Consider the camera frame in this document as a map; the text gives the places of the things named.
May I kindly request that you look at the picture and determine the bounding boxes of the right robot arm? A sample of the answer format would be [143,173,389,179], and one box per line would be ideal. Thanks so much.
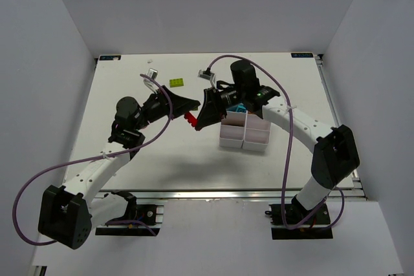
[194,56,360,217]

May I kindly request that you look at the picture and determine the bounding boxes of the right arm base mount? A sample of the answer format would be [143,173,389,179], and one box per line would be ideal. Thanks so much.
[263,202,334,241]

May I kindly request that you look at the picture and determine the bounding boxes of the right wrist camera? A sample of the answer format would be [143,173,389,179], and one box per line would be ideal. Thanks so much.
[198,68,215,88]

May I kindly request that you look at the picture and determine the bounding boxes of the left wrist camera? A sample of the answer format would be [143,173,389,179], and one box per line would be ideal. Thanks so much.
[144,68,158,94]

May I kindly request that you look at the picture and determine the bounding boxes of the red lego brick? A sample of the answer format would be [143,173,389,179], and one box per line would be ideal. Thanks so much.
[184,112,197,128]

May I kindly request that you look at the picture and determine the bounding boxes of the aluminium rail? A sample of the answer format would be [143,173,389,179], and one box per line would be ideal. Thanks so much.
[93,188,311,206]

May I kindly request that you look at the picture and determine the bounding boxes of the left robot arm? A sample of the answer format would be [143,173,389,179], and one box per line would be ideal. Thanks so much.
[38,86,200,249]

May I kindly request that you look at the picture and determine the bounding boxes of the right white divided container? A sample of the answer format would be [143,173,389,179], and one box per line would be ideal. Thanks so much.
[242,114,271,153]

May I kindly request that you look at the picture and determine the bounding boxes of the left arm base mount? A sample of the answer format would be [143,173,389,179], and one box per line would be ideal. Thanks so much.
[91,190,164,237]

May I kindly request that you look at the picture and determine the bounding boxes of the left blue corner label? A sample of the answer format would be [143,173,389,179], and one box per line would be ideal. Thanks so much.
[98,55,122,61]

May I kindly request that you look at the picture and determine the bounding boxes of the teal curved lego brick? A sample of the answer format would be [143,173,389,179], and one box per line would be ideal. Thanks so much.
[226,103,246,113]

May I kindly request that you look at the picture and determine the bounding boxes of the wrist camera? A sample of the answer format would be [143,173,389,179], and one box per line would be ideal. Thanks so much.
[198,68,215,88]
[144,68,158,94]

